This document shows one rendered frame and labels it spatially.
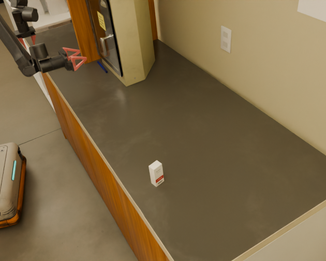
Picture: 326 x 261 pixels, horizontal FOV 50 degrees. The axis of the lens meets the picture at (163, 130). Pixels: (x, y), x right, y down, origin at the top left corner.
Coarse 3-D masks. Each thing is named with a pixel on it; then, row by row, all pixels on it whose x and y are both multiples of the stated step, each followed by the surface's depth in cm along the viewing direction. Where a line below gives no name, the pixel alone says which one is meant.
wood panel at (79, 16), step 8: (72, 0) 178; (80, 0) 180; (152, 0) 201; (72, 8) 180; (80, 8) 182; (152, 8) 204; (72, 16) 182; (80, 16) 184; (88, 16) 187; (152, 16) 206; (80, 24) 187; (88, 24) 189; (152, 24) 209; (80, 32) 189; (88, 32) 191; (152, 32) 212; (80, 40) 191; (88, 40) 194; (80, 48) 194; (88, 48) 196; (96, 48) 199; (88, 56) 199; (96, 56) 202
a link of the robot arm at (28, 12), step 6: (12, 0) 173; (12, 6) 173; (18, 6) 174; (24, 6) 174; (24, 12) 173; (30, 12) 172; (36, 12) 175; (24, 18) 174; (30, 18) 173; (36, 18) 176
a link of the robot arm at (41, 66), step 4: (36, 60) 155; (44, 60) 156; (48, 60) 156; (40, 64) 154; (44, 64) 155; (48, 64) 155; (40, 68) 155; (44, 68) 155; (48, 68) 156; (52, 68) 157; (44, 72) 157
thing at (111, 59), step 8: (88, 0) 172; (96, 0) 161; (104, 0) 152; (96, 8) 166; (104, 8) 156; (96, 16) 171; (104, 16) 161; (96, 24) 177; (112, 24) 157; (96, 32) 182; (104, 32) 170; (112, 32) 159; (112, 40) 164; (112, 48) 169; (104, 56) 187; (112, 56) 174; (112, 64) 179; (120, 64) 170; (120, 72) 173
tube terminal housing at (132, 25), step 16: (112, 0) 150; (128, 0) 154; (144, 0) 169; (112, 16) 154; (128, 16) 158; (144, 16) 171; (128, 32) 162; (144, 32) 173; (128, 48) 167; (144, 48) 176; (128, 64) 171; (144, 64) 178; (128, 80) 176
